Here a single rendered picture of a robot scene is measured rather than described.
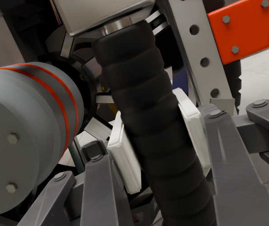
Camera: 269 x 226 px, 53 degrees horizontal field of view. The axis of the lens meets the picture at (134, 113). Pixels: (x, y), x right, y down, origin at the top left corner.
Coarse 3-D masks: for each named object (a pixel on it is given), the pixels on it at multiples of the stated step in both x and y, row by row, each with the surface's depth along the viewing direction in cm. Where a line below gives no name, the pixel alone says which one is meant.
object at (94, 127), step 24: (168, 24) 44; (72, 48) 46; (168, 48) 64; (72, 72) 51; (96, 72) 47; (96, 96) 48; (192, 96) 46; (96, 120) 49; (72, 144) 50; (72, 168) 73; (144, 192) 51
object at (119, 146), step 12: (120, 120) 17; (120, 132) 15; (108, 144) 14; (120, 144) 14; (120, 156) 14; (132, 156) 15; (120, 168) 14; (132, 168) 14; (132, 180) 14; (132, 192) 14
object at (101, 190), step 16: (96, 144) 13; (96, 160) 13; (96, 176) 11; (112, 176) 11; (96, 192) 10; (112, 192) 9; (96, 208) 9; (112, 208) 8; (128, 208) 12; (80, 224) 8; (96, 224) 8; (112, 224) 8; (128, 224) 10
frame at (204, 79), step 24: (168, 0) 34; (192, 0) 34; (192, 24) 35; (192, 48) 35; (216, 48) 35; (192, 72) 36; (216, 72) 36; (216, 96) 38; (0, 216) 49; (144, 216) 45
